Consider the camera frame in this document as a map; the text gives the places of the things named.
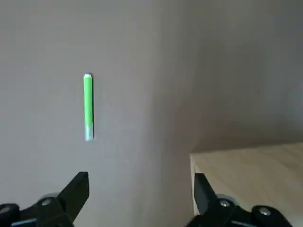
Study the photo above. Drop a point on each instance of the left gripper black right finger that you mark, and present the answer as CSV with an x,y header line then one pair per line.
x,y
203,196

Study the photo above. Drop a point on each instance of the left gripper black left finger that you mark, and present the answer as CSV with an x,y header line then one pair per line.
x,y
75,194

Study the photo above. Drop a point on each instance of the green stick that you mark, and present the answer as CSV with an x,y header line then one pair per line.
x,y
88,104

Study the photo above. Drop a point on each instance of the wooden drawer cabinet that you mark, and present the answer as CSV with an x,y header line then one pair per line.
x,y
248,170

